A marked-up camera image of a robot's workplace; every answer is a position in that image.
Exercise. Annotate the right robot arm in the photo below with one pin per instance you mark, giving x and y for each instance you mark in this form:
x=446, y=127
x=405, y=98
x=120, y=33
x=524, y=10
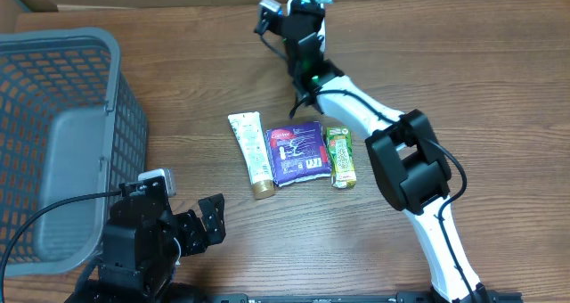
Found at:
x=411, y=168

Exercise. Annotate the purple sanitary pad pack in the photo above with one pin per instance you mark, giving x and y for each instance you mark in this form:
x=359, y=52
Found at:
x=297, y=153

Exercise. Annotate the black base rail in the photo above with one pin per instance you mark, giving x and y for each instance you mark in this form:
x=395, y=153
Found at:
x=399, y=297

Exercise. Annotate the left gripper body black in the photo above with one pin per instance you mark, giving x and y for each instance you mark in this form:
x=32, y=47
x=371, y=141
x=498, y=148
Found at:
x=190, y=234

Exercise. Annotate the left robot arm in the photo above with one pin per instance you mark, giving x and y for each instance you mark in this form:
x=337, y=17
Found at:
x=135, y=279

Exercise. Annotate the grey plastic shopping basket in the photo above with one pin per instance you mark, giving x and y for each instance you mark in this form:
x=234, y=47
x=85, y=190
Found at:
x=71, y=132

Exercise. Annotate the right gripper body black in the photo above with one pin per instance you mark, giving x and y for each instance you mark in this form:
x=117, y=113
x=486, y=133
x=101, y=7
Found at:
x=316, y=19

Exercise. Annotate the green drink carton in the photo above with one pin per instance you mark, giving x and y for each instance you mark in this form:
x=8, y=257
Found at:
x=340, y=152

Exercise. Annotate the white cosmetic tube gold cap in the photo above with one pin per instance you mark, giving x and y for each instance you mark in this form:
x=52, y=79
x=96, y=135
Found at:
x=248, y=131

